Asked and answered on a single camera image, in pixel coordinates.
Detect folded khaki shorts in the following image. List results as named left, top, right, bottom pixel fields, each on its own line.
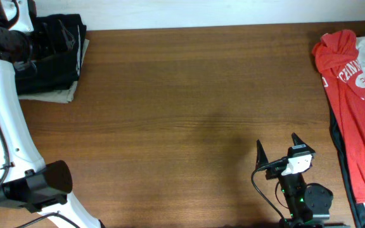
left=18, top=39, right=89, bottom=104

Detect red printed t-shirt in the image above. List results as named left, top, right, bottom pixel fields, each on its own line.
left=312, top=30, right=365, bottom=204

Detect black shorts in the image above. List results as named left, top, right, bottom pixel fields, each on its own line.
left=15, top=14, right=87, bottom=95

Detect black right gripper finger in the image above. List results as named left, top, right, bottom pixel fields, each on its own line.
left=255, top=140, right=269, bottom=169
left=290, top=132, right=316, bottom=157

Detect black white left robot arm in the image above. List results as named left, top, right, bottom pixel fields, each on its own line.
left=0, top=1, right=103, bottom=227

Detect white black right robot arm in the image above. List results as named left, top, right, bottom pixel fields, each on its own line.
left=251, top=133, right=333, bottom=227

